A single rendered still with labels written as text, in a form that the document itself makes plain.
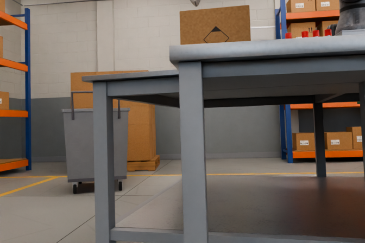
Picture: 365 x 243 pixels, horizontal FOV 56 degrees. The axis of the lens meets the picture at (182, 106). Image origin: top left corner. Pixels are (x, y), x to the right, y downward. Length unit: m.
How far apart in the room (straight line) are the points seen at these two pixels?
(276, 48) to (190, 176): 0.39
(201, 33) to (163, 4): 5.08
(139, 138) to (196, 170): 3.92
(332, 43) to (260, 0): 5.62
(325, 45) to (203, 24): 0.72
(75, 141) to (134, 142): 1.58
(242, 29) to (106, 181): 0.84
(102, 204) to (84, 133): 1.96
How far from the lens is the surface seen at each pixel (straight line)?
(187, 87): 0.90
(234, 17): 1.52
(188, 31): 1.52
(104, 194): 1.43
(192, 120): 0.89
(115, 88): 1.40
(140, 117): 4.79
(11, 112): 5.41
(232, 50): 0.89
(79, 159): 3.38
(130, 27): 6.59
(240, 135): 6.12
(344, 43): 0.93
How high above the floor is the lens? 0.63
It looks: 3 degrees up
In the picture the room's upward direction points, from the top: 2 degrees counter-clockwise
